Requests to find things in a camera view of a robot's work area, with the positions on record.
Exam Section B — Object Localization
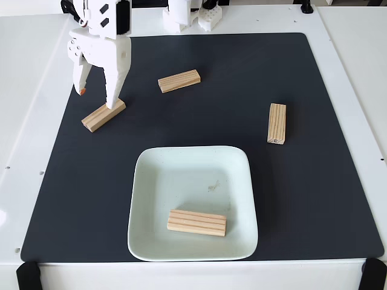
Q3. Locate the grooved wooden block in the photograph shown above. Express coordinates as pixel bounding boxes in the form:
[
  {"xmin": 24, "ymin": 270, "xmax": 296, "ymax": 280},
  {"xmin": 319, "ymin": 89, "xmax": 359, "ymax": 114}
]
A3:
[
  {"xmin": 166, "ymin": 208, "xmax": 228, "ymax": 237},
  {"xmin": 267, "ymin": 103, "xmax": 287, "ymax": 146},
  {"xmin": 80, "ymin": 96, "xmax": 126, "ymax": 134},
  {"xmin": 157, "ymin": 69, "xmax": 202, "ymax": 94}
]

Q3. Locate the pale green square plate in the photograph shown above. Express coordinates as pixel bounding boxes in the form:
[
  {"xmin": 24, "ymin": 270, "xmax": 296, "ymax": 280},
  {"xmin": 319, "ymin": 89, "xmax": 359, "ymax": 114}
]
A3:
[{"xmin": 126, "ymin": 146, "xmax": 259, "ymax": 262}]

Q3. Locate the black table mat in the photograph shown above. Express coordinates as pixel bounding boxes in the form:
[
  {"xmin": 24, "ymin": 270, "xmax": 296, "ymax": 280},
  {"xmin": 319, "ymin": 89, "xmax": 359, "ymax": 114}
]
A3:
[{"xmin": 19, "ymin": 32, "xmax": 385, "ymax": 263}]

